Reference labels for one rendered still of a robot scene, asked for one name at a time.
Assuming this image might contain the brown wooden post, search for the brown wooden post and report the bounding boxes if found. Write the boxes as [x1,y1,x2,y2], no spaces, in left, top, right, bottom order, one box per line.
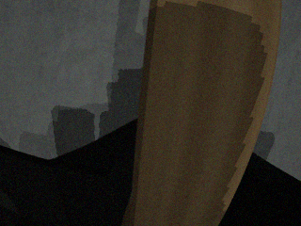
[120,193,132,226]

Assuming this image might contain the wooden side rail with metal hooks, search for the wooden side rail with metal hooks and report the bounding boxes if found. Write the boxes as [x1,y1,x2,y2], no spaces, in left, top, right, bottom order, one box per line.
[129,0,282,226]

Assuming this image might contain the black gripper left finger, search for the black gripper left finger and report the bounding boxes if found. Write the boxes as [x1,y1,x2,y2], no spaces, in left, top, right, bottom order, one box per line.
[0,120,138,226]

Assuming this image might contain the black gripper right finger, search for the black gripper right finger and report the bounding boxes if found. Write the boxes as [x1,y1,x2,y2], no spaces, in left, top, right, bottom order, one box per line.
[218,152,301,226]

